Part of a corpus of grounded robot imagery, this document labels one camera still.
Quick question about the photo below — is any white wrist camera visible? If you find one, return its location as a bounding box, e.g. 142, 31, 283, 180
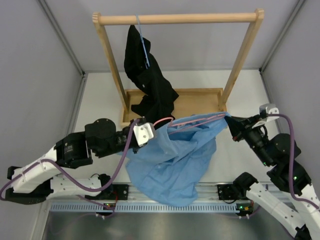
253, 103, 279, 128
133, 118, 157, 148

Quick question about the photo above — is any wooden clothes rack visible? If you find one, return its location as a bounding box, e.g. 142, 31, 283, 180
92, 8, 265, 127

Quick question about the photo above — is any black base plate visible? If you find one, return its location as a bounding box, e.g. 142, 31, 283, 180
217, 184, 247, 204
100, 184, 129, 201

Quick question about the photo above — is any pink plastic hanger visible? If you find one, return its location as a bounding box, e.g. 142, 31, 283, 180
153, 112, 230, 133

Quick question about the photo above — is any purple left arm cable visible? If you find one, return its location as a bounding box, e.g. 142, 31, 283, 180
0, 118, 141, 201

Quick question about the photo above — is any aluminium mounting rail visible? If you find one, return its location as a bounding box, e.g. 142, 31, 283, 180
39, 181, 311, 202

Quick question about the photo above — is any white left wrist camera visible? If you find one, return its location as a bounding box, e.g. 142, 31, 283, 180
133, 118, 157, 148

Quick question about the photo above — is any blue plastic hanger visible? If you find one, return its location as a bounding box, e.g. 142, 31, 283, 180
135, 14, 150, 69

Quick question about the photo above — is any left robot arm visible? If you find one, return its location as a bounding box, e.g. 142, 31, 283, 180
0, 118, 143, 205

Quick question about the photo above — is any grey slotted cable duct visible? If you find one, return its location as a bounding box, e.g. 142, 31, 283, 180
50, 202, 249, 214

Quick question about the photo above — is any black shirt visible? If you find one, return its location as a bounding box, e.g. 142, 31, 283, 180
123, 25, 179, 123

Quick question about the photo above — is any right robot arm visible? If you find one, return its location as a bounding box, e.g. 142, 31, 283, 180
224, 113, 320, 240

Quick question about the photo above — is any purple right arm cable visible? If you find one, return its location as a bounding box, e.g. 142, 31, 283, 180
267, 113, 320, 211

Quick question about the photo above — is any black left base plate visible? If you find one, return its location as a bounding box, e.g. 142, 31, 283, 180
100, 184, 129, 201

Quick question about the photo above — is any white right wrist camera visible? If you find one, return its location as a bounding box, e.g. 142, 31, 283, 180
253, 103, 279, 128

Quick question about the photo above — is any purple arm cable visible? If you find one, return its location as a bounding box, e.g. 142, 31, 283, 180
267, 113, 320, 211
0, 118, 141, 201

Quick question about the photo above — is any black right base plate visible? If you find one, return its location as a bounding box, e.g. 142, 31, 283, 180
217, 184, 247, 204

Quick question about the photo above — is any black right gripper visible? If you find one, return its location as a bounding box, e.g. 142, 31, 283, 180
224, 114, 273, 166

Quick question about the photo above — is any light blue shirt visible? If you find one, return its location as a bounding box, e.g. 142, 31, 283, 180
125, 112, 228, 207

